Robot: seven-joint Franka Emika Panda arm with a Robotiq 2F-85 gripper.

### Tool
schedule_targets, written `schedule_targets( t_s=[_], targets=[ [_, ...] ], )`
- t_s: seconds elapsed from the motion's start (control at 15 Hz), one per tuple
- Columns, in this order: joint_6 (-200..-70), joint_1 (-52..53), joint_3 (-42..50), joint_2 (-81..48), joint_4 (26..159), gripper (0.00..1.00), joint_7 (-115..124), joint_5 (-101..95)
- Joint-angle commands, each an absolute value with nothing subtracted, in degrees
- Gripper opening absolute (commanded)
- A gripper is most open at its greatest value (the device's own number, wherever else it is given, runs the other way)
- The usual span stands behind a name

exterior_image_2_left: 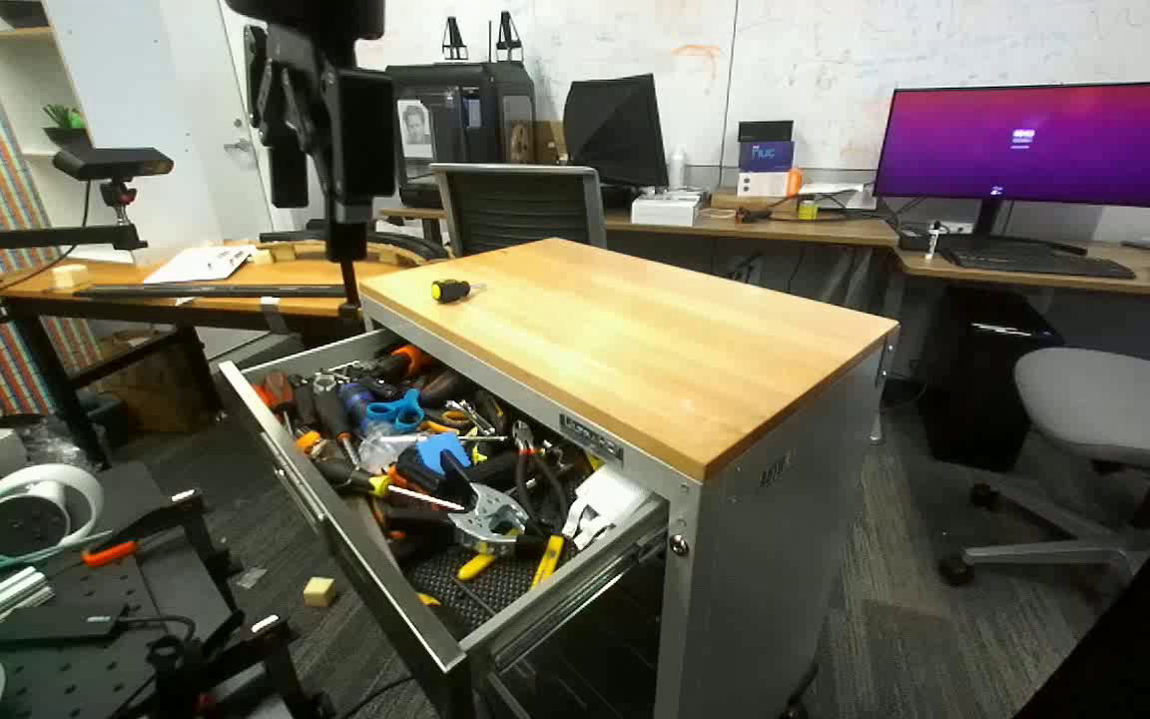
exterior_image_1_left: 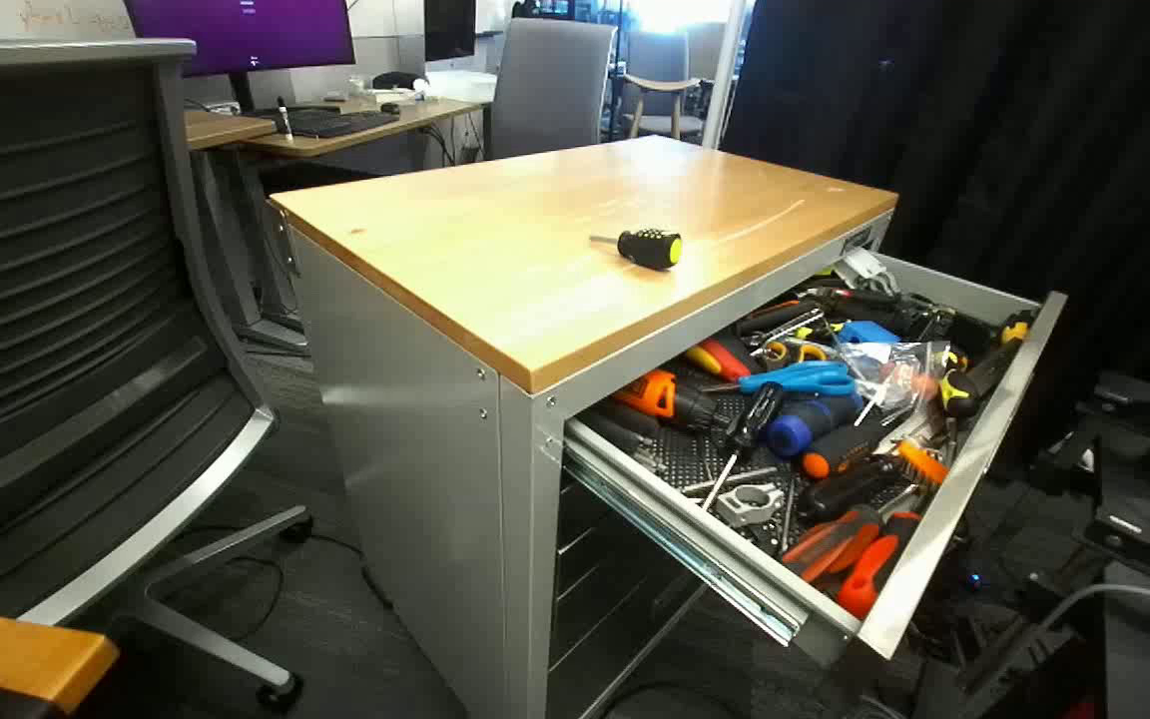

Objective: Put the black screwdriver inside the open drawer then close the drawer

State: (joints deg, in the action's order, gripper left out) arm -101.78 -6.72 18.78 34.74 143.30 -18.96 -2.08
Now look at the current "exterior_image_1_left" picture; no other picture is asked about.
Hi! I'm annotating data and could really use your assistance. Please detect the black yellow stubby screwdriver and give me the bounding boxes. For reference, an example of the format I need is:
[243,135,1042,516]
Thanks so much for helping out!
[588,225,685,275]

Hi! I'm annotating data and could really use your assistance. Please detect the grey metal tool drawer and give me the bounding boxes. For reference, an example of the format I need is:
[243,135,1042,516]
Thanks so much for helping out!
[560,242,1071,665]

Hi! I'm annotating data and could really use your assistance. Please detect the black screwdriver orange collar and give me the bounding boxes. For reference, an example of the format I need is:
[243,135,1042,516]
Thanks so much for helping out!
[796,427,901,487]

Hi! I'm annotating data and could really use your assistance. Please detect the orange utility cutter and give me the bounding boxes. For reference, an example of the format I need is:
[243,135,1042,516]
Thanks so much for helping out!
[613,366,684,423]

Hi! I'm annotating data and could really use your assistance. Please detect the grey tool cabinet wooden top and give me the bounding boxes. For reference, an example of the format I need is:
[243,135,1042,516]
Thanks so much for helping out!
[266,130,901,719]

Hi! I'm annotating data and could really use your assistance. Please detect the silver metal nuts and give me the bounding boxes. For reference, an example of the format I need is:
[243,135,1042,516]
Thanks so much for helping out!
[711,480,796,538]

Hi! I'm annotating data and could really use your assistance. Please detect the grey upholstered office chair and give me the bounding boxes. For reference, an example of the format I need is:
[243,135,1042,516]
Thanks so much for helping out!
[483,14,617,161]

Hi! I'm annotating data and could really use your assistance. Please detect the wooden office desk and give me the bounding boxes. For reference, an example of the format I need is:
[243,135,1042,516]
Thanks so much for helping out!
[243,93,496,173]
[185,107,285,154]

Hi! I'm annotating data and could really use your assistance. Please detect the clear bag of screws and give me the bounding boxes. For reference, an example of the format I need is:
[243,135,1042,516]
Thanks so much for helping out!
[854,339,938,406]

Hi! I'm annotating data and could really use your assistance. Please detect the black keyboard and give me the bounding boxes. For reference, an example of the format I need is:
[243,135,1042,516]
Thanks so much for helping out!
[281,103,402,142]

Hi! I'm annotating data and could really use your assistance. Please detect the black monitor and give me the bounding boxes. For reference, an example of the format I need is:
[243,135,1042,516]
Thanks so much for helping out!
[419,0,480,64]

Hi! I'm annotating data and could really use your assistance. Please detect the orange stubby tool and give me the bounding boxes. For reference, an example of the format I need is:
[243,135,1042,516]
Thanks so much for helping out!
[893,436,954,491]

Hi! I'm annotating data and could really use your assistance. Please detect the yellow black striped tool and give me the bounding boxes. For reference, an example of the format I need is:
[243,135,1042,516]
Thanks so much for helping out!
[938,317,1033,414]

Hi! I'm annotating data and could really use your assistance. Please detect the black curtain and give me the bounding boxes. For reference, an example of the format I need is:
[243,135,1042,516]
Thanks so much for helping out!
[723,0,1150,443]

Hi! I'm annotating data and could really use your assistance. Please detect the purple screen monitor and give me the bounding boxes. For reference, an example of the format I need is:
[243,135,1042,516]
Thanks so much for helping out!
[124,0,359,115]

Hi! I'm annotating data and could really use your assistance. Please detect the black mesh office chair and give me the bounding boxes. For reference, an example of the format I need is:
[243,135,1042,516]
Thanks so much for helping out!
[0,36,314,713]

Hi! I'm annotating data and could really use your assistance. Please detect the wooden table black legs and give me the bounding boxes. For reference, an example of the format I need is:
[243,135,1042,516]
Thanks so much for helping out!
[0,603,124,719]

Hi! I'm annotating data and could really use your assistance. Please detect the black handled long screwdriver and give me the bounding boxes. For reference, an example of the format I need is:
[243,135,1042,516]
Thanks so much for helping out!
[697,383,785,519]

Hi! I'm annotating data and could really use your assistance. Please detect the blue black handled screwdriver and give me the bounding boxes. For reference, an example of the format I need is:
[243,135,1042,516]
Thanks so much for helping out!
[757,392,866,463]

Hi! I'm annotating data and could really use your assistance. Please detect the wooden frame armchair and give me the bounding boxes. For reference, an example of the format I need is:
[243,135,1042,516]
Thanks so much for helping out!
[617,32,715,142]

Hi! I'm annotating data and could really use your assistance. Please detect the orange black handled pliers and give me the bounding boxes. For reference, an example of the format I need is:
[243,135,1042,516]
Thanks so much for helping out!
[784,503,886,588]

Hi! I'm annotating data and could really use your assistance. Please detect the red handled pliers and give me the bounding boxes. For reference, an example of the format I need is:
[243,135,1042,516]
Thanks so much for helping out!
[834,516,921,620]

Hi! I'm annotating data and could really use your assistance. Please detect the white cable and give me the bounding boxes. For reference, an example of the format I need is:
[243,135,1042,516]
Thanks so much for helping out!
[1033,576,1150,631]

